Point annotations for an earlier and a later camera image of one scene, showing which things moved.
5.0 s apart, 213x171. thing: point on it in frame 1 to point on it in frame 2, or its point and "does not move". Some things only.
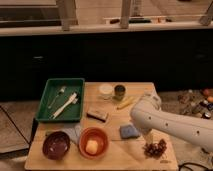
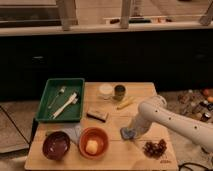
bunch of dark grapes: x=155 y=150 does not move
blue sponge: x=128 y=131 does not move
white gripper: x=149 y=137 to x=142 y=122
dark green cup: x=119 y=90 does not move
